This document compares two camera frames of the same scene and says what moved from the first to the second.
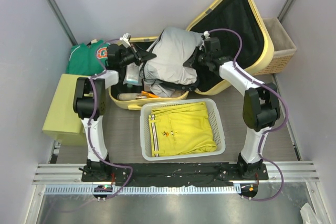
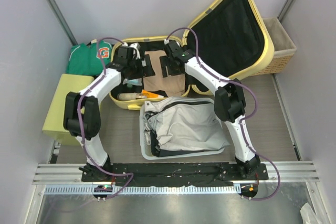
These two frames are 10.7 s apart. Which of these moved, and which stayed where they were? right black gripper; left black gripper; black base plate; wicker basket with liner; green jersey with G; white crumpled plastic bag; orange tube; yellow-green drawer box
Moved: left black gripper; right black gripper
Stayed: wicker basket with liner; yellow-green drawer box; white crumpled plastic bag; black base plate; orange tube; green jersey with G
